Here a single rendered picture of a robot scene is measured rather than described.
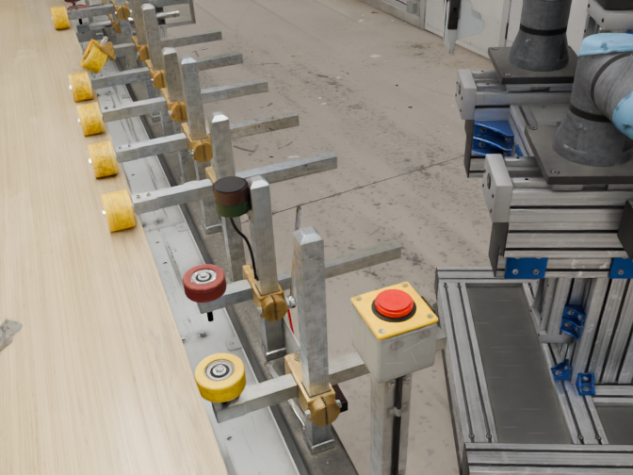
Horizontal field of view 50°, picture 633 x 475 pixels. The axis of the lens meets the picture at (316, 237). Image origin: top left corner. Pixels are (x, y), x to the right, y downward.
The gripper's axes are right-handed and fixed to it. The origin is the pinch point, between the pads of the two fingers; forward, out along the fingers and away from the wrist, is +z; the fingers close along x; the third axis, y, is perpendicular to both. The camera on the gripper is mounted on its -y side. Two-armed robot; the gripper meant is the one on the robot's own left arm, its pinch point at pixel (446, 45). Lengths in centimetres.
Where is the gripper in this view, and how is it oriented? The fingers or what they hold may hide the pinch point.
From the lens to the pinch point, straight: 115.8
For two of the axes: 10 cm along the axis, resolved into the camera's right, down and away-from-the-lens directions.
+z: 0.3, 8.2, 5.7
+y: 10.0, 0.0, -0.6
